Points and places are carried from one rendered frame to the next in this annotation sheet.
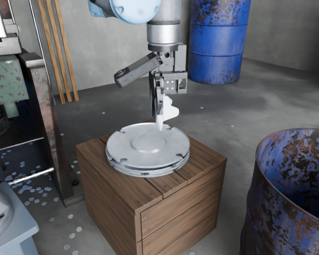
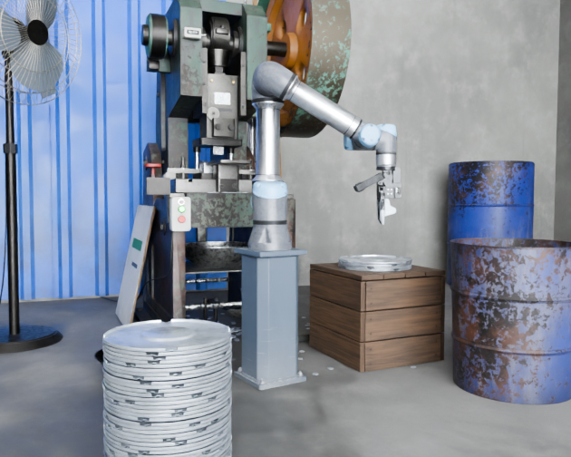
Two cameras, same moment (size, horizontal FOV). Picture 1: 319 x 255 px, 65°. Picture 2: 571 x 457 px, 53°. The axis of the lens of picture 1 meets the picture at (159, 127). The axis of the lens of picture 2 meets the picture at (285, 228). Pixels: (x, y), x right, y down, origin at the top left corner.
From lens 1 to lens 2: 158 cm
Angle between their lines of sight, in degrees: 28
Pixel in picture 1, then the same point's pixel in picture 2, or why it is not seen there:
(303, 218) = (465, 249)
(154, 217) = (375, 293)
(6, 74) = not seen: hidden behind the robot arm
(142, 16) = (372, 141)
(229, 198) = not seen: hidden behind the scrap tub
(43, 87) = (290, 215)
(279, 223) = (458, 266)
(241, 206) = not seen: hidden behind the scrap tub
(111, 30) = (335, 211)
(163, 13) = (385, 148)
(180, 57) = (396, 174)
